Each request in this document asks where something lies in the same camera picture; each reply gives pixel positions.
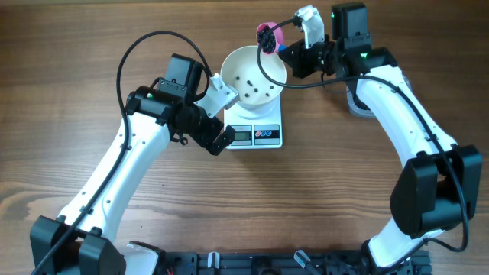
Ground pink scoop blue handle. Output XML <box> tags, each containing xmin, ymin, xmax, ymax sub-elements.
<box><xmin>256</xmin><ymin>22</ymin><xmax>285</xmax><ymax>53</ymax></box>

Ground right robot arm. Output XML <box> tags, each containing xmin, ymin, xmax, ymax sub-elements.
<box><xmin>279</xmin><ymin>2</ymin><xmax>483</xmax><ymax>273</ymax></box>

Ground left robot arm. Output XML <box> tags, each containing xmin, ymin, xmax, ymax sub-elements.
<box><xmin>30</xmin><ymin>54</ymin><xmax>239</xmax><ymax>274</ymax></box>

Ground black beans in scoop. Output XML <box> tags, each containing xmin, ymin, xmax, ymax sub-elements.
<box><xmin>257</xmin><ymin>25</ymin><xmax>276</xmax><ymax>54</ymax></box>

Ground black beans in bowl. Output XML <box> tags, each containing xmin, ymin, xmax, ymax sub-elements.
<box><xmin>234</xmin><ymin>76</ymin><xmax>274</xmax><ymax>98</ymax></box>

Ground white digital kitchen scale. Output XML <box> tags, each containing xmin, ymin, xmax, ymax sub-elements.
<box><xmin>224</xmin><ymin>96</ymin><xmax>283</xmax><ymax>150</ymax></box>

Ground white bowl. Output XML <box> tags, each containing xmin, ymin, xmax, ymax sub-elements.
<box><xmin>221</xmin><ymin>46</ymin><xmax>283</xmax><ymax>108</ymax></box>

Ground clear plastic container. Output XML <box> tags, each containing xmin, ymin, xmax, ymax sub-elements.
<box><xmin>338</xmin><ymin>74</ymin><xmax>412</xmax><ymax>118</ymax></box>

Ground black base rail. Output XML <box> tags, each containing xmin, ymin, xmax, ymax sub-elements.
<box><xmin>152</xmin><ymin>250</ymin><xmax>432</xmax><ymax>275</ymax></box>

